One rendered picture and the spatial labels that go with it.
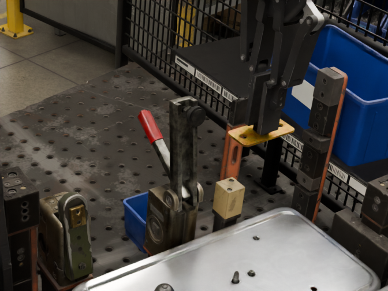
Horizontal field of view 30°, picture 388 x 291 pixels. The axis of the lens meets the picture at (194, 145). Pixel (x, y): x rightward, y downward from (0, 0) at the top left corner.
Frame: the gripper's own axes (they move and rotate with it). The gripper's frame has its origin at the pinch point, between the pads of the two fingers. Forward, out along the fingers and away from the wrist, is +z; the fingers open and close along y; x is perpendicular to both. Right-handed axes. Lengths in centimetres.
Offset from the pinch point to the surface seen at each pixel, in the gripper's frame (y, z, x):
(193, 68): -56, 27, 32
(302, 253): 0.5, 29.2, 12.7
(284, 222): -6.8, 29.2, 15.5
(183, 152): -14.9, 15.8, -0.2
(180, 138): -14.4, 12.8, -1.4
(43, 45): -284, 130, 105
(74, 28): -261, 112, 112
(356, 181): -7.3, 26.9, 32.2
